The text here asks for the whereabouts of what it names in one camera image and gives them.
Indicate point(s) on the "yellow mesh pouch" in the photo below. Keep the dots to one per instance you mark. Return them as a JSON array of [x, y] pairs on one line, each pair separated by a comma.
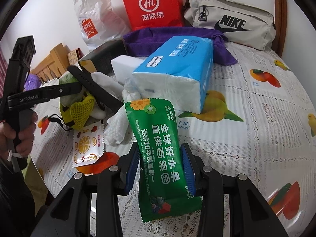
[[75, 109]]

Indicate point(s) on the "white paper towel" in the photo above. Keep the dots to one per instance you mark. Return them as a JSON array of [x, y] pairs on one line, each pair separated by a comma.
[[117, 125]]

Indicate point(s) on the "person's left hand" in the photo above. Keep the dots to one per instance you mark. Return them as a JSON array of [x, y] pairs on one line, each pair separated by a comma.
[[26, 137]]

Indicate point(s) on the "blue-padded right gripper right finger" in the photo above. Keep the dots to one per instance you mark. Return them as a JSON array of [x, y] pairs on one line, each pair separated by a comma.
[[192, 166]]

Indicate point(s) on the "white fruit print sachet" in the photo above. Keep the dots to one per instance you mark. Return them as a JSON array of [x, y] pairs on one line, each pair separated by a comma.
[[88, 144]]

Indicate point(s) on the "beige Nike waist bag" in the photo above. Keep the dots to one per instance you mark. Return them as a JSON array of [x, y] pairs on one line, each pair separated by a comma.
[[240, 23]]

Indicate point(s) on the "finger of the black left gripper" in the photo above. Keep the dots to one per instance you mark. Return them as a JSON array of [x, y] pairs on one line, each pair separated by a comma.
[[102, 96]]

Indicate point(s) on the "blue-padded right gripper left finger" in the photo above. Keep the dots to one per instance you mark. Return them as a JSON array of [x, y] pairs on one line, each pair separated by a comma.
[[128, 165]]

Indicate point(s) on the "black and gold box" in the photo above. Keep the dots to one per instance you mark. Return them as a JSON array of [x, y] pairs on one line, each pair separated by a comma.
[[99, 60]]

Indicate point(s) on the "purple plush toy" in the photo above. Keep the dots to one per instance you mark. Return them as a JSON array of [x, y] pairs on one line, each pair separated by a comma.
[[32, 82]]

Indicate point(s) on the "brown wooden headboard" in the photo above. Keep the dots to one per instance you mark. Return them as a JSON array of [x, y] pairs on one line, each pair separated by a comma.
[[280, 22]]

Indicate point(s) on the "white sponge block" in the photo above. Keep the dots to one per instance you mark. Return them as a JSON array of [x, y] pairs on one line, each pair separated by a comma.
[[123, 66]]

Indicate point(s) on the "green fruit snack packet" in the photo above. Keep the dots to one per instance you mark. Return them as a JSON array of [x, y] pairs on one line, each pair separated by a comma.
[[163, 190]]

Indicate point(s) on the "patterned small box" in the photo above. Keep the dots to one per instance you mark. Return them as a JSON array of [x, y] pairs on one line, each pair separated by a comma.
[[74, 56]]

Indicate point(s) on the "red Haidilao paper bag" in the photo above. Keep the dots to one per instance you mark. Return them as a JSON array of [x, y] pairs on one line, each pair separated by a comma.
[[154, 13]]

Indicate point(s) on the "white Miniso plastic bag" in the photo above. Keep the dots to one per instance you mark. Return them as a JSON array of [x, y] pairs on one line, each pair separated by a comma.
[[98, 22]]

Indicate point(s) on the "dark sleeve forearm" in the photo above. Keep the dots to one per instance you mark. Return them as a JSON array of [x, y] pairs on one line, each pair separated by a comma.
[[17, 204]]

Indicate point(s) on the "blue white tissue pack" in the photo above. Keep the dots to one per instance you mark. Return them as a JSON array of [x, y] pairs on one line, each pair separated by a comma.
[[178, 71]]

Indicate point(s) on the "fruit print tablecloth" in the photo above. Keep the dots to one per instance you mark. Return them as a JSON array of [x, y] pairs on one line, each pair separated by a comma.
[[273, 145]]

